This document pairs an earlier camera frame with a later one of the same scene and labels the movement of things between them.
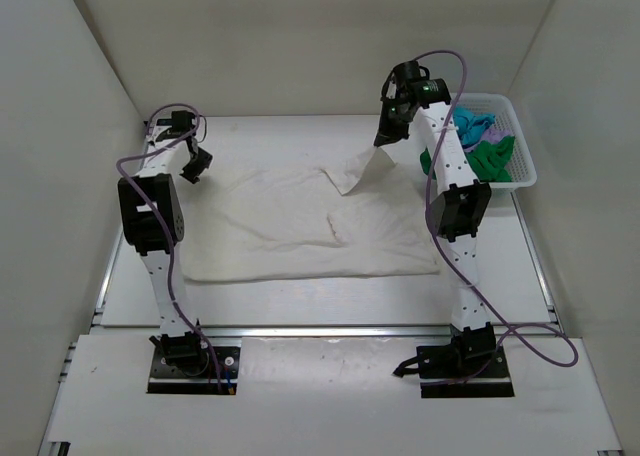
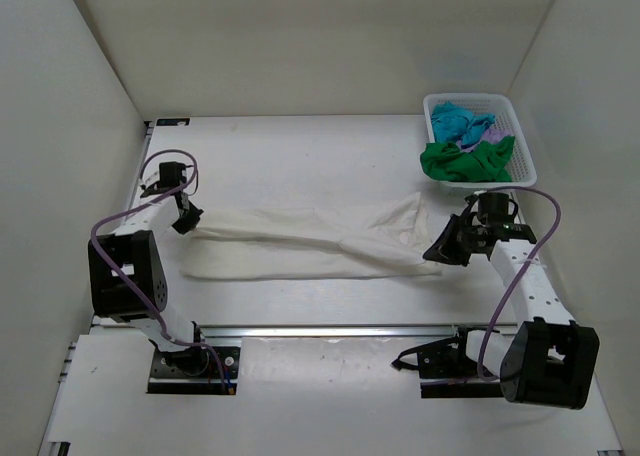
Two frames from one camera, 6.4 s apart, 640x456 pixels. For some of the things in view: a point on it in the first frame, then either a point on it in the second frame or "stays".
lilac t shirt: x=493 y=136 stays
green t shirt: x=489 y=160 stays
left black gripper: x=205 y=160 -> x=192 y=220
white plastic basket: x=520 y=164 stays
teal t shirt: x=470 y=125 stays
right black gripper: x=384 y=134 -> x=443 y=251
